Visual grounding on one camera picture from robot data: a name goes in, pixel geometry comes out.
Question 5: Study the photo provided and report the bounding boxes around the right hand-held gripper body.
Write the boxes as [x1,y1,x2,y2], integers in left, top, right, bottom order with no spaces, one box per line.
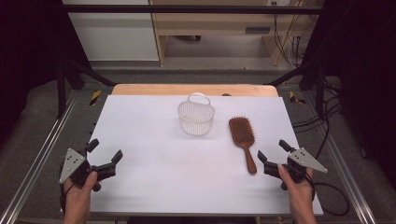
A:
[262,147,329,191]

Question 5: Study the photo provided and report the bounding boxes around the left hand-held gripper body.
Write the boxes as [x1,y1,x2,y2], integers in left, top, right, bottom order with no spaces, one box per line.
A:
[59,147,118,192]

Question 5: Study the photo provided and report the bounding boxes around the brown wooden hairbrush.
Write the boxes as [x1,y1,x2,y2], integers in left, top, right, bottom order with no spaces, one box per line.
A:
[228,116,258,175]

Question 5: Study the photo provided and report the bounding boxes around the white plastic basket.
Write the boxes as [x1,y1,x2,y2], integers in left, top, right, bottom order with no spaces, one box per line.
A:
[177,91,216,137]

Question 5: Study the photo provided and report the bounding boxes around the person's right hand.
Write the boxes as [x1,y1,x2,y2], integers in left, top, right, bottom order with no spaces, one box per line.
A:
[277,164,316,217]

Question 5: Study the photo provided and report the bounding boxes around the person's left hand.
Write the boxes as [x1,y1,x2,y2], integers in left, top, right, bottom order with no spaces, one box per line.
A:
[63,170,99,217]

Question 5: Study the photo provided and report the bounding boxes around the wooden table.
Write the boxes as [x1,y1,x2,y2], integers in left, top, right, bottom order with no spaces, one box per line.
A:
[111,83,279,98]

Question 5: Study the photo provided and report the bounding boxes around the black curtain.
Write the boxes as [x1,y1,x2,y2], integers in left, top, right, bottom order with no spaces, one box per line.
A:
[0,0,92,147]
[302,0,396,188]

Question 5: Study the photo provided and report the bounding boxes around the white cabinet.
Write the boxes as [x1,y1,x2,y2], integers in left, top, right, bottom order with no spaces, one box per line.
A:
[62,0,161,62]

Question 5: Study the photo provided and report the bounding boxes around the grey rectangular plate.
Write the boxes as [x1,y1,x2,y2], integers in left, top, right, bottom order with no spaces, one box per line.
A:
[245,26,272,35]

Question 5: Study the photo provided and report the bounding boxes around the light wooden desk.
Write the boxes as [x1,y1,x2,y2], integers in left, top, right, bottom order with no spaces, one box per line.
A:
[148,0,325,67]

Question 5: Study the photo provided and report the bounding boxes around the bundle of black floor cables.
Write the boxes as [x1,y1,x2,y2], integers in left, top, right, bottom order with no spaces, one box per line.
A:
[292,77,344,161]

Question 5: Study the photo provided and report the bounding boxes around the aluminium rail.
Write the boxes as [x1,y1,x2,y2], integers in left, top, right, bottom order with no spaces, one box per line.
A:
[0,90,80,224]
[303,92,378,224]

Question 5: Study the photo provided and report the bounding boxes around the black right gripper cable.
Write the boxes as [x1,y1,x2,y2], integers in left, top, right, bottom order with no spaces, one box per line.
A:
[306,174,351,217]

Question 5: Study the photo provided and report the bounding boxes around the black frame strut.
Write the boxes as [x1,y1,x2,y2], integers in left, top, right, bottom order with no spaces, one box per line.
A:
[267,60,327,119]
[55,59,118,119]

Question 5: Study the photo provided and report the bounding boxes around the hanging desk cables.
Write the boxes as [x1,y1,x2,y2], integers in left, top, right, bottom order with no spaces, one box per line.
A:
[271,1,305,68]

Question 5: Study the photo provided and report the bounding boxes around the black horizontal frame bar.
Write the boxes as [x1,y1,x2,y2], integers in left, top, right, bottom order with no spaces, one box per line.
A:
[62,4,325,15]

